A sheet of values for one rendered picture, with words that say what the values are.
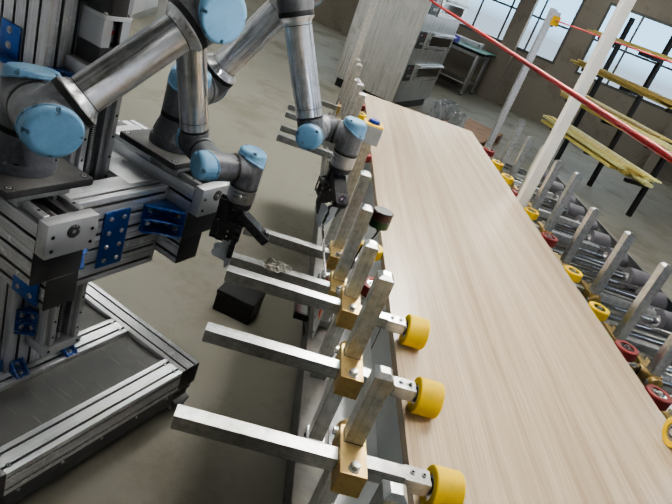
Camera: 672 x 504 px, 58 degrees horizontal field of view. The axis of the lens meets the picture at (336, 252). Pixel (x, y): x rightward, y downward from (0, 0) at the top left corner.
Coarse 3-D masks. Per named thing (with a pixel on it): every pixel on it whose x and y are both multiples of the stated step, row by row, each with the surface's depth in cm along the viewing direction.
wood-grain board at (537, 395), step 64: (384, 128) 345; (448, 128) 405; (384, 192) 250; (448, 192) 280; (512, 192) 319; (384, 256) 196; (448, 256) 214; (512, 256) 236; (448, 320) 173; (512, 320) 187; (576, 320) 204; (448, 384) 145; (512, 384) 155; (576, 384) 166; (640, 384) 179; (448, 448) 125; (512, 448) 133; (576, 448) 141; (640, 448) 150
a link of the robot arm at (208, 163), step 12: (204, 144) 155; (192, 156) 152; (204, 156) 149; (216, 156) 150; (228, 156) 153; (192, 168) 152; (204, 168) 148; (216, 168) 150; (228, 168) 152; (240, 168) 155; (204, 180) 154; (216, 180) 153; (228, 180) 155
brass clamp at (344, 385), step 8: (344, 344) 132; (336, 352) 134; (344, 352) 130; (344, 360) 127; (352, 360) 128; (360, 360) 129; (344, 368) 125; (360, 368) 127; (336, 376) 127; (344, 376) 123; (360, 376) 124; (336, 384) 124; (344, 384) 123; (352, 384) 123; (360, 384) 123; (336, 392) 124; (344, 392) 124; (352, 392) 124
